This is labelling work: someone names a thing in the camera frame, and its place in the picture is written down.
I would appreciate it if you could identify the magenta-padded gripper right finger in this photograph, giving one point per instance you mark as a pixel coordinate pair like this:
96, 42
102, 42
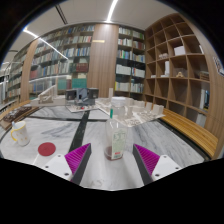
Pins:
148, 159

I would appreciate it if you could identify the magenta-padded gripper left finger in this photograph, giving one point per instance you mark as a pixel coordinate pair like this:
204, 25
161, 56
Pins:
77, 158

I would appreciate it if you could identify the clear plastic drink bottle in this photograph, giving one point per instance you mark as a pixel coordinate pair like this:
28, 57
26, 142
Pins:
116, 140

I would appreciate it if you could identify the flat round red coaster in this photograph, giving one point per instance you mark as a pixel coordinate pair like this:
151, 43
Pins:
46, 149

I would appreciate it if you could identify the white city block model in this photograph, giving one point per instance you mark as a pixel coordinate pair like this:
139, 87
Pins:
143, 111

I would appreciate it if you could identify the white mug with yellow rim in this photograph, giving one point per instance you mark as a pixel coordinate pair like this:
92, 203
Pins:
22, 135

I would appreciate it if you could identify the dark grey architectural model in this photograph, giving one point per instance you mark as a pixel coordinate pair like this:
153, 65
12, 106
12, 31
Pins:
83, 96

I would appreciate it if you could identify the white architectural model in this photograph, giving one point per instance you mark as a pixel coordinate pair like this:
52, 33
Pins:
48, 98

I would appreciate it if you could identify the light blue spoon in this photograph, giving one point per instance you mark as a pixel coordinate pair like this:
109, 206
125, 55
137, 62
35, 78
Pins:
13, 125

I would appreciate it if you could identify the brown model on wooden board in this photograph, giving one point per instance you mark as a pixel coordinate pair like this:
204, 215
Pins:
15, 115

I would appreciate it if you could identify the wooden cubby shelf unit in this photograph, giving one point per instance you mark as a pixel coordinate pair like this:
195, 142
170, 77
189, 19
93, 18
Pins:
176, 80

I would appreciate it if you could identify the narrow dark bookshelf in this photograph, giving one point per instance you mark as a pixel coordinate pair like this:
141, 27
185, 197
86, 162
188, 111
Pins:
130, 63

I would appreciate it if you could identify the distant side bookshelf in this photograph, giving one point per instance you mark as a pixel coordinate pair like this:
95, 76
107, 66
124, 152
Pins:
11, 83

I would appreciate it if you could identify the straight ceiling light strip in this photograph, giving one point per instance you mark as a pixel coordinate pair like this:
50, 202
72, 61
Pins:
111, 11

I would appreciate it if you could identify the large wall bookshelf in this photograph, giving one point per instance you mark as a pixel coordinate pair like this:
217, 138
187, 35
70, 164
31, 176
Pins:
63, 60

